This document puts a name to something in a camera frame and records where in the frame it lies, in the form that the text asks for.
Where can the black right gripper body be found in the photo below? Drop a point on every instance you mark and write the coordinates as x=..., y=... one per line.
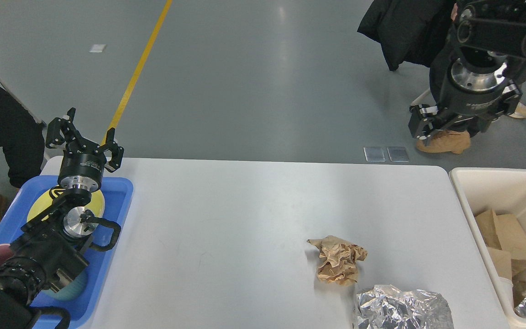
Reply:
x=470, y=93

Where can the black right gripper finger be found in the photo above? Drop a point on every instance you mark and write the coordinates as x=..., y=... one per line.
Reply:
x=428, y=121
x=505, y=105

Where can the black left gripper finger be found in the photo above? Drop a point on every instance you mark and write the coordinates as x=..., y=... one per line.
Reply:
x=62, y=134
x=116, y=151

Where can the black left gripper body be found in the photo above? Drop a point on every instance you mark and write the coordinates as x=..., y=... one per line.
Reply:
x=81, y=171

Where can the yellow plate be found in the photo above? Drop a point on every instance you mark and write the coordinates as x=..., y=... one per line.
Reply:
x=96, y=204

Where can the green grey mug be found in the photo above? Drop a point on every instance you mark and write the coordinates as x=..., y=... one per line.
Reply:
x=71, y=291

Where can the brown paper bag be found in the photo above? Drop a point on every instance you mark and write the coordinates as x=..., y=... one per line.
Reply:
x=502, y=262
x=504, y=232

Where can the brown paper ball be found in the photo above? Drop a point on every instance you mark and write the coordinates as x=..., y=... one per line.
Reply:
x=338, y=259

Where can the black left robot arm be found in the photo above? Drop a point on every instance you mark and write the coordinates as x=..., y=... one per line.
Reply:
x=49, y=254

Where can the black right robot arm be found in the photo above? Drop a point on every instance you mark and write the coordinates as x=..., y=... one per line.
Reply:
x=487, y=33

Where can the white office chair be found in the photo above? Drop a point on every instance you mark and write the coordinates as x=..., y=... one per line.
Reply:
x=421, y=98

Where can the tan boot right side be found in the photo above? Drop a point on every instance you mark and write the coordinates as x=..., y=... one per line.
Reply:
x=446, y=142

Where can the blue plastic tray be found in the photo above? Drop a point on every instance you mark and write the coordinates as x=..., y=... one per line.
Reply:
x=118, y=194

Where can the person in black clothes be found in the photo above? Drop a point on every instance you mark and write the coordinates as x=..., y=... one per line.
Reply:
x=21, y=141

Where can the black jacket on chair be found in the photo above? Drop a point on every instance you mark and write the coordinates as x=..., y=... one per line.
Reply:
x=411, y=31

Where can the white plastic bin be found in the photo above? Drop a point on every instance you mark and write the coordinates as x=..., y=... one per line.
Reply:
x=502, y=190

